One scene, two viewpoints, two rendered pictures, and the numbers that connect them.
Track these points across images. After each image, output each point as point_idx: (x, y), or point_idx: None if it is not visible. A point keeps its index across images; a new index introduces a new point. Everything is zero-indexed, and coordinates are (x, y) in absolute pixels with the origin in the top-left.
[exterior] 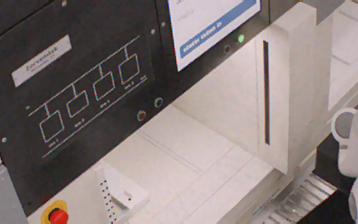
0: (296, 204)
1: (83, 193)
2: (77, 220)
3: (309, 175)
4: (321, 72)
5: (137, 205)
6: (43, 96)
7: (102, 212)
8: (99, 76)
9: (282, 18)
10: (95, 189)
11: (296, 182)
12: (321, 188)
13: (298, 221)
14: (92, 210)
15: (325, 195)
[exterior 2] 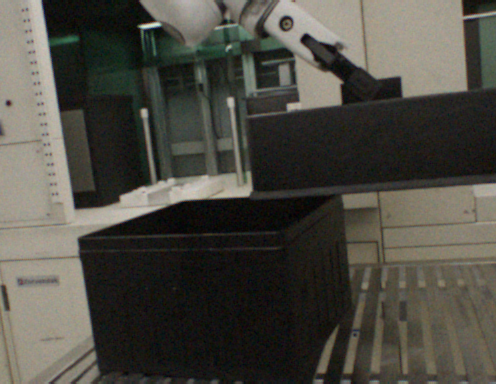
0: (401, 361)
1: (6, 10)
2: None
3: (383, 268)
4: (432, 81)
5: (174, 190)
6: None
7: (26, 54)
8: None
9: None
10: (20, 16)
11: (355, 265)
12: (371, 277)
13: (204, 200)
14: (16, 41)
15: (361, 282)
